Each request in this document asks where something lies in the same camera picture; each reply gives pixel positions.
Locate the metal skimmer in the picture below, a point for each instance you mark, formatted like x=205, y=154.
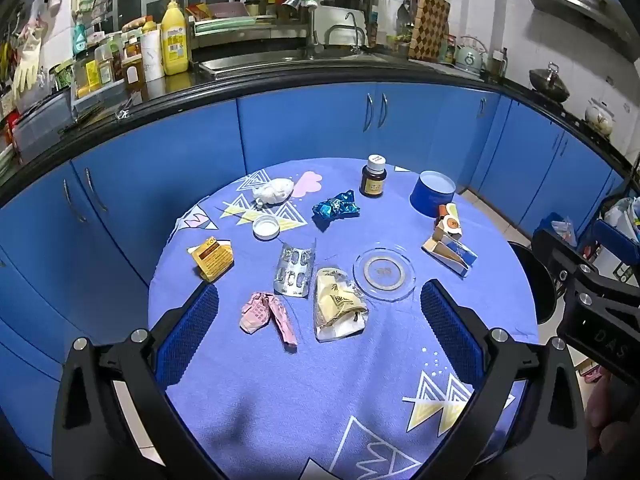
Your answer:
x=404, y=14

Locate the white round lid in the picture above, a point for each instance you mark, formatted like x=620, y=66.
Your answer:
x=265, y=228

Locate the silver blister pack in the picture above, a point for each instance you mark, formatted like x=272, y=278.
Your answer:
x=295, y=272

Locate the glass oil bottle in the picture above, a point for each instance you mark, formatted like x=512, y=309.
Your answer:
x=497, y=65

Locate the blue printed tablecloth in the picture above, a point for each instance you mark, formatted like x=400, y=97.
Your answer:
x=300, y=400

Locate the grey bin with blue bag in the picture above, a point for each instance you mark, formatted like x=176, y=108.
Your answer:
x=557, y=227

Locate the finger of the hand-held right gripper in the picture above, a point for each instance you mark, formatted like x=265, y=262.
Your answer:
x=557, y=250

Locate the brown medicine bottle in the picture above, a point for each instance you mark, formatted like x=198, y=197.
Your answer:
x=373, y=180

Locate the clear plastic storage box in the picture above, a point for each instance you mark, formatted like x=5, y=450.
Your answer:
x=42, y=120

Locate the mint green kettle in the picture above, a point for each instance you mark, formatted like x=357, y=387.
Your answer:
x=470, y=60

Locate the green plastic tray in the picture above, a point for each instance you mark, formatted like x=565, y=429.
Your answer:
x=230, y=25

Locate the blue kitchen cabinets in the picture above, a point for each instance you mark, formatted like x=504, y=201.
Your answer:
x=300, y=125

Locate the white tissue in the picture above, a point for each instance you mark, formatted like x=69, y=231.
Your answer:
x=272, y=191

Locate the yellow and clear wrapper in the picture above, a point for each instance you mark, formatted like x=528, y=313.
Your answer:
x=335, y=305

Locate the stainless steel sink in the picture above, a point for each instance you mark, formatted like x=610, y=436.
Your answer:
x=260, y=61

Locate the white plastic bag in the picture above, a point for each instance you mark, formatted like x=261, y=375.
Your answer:
x=622, y=212

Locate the blue round container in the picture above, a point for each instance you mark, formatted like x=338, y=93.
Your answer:
x=425, y=200

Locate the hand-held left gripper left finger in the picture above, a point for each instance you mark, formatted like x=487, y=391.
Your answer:
x=187, y=332

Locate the pale rubber glove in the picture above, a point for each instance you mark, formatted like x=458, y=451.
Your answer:
x=27, y=67

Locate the pink snack packet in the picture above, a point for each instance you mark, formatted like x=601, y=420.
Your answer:
x=594, y=374

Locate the chrome kitchen faucet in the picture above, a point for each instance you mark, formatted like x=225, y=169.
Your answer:
x=312, y=30

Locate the yellow dish soap bottle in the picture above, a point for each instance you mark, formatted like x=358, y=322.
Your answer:
x=175, y=40

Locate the blue and white carton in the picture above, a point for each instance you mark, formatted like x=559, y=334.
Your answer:
x=452, y=255

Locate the row of condiment jars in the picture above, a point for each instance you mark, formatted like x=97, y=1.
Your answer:
x=107, y=65

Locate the white ceramic pot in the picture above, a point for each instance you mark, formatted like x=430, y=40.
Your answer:
x=599, y=117

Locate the pink paper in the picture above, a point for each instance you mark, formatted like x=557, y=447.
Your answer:
x=260, y=312

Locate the checkered wooden cutting board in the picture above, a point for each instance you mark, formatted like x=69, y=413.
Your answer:
x=429, y=25

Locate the steel range hood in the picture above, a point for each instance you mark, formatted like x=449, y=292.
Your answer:
x=575, y=0

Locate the white marbled cup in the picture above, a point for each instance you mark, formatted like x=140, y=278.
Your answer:
x=151, y=57

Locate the black wok with lid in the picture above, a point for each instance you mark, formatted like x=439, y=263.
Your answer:
x=550, y=85

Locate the clear round dish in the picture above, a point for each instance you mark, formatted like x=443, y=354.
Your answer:
x=384, y=273

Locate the small yellow box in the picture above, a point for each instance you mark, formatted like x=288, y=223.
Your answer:
x=212, y=260

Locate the person's right hand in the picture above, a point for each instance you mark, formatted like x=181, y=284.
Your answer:
x=600, y=415

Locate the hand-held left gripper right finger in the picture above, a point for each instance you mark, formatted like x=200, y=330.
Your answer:
x=450, y=332

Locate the black trash bin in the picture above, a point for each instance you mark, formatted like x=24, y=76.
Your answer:
x=530, y=285

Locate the blue foil wrapper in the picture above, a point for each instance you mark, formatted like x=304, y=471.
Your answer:
x=335, y=207

